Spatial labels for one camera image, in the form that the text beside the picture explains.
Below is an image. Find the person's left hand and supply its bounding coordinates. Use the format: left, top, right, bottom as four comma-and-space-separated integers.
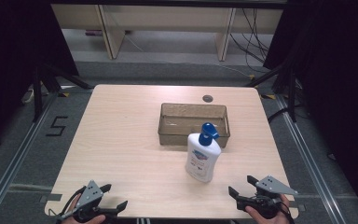
60, 193, 107, 224

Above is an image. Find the white bottle with blue pump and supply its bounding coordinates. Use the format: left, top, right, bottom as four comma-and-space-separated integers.
185, 121, 223, 184

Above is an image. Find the bundle of black cables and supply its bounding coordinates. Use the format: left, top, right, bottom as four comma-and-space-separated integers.
229, 7, 271, 75

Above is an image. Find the person's right hand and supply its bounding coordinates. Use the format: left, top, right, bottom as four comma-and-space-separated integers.
244, 193, 295, 224

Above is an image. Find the black metal stand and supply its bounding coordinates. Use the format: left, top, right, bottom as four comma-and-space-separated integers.
245, 62, 298, 123
32, 63, 94, 123

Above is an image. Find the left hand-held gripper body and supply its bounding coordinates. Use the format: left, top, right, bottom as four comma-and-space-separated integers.
62, 179, 119, 224

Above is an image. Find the white desk frame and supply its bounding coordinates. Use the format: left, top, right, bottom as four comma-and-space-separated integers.
50, 3, 284, 62

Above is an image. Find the clear brown plastic basket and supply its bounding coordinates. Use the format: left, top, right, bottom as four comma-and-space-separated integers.
158, 102, 231, 148

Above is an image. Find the black floor cable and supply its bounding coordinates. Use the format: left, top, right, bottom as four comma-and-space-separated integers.
267, 105, 294, 124

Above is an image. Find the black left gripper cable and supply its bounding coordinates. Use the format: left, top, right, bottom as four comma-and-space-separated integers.
48, 185, 88, 224

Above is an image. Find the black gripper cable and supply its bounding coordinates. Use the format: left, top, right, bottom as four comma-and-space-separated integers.
279, 201, 296, 224
48, 185, 88, 224

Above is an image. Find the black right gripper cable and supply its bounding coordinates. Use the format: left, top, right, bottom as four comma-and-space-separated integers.
279, 201, 296, 224

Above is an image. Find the metal floor rail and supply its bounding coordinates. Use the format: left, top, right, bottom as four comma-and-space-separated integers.
274, 94, 347, 224
0, 91, 60, 224

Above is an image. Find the dark curtain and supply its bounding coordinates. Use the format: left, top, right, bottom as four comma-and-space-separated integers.
0, 0, 80, 153
263, 0, 358, 224

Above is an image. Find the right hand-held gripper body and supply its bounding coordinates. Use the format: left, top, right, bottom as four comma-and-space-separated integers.
236, 175, 299, 219

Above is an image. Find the white power strip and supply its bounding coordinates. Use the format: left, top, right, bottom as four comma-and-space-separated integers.
21, 88, 36, 105

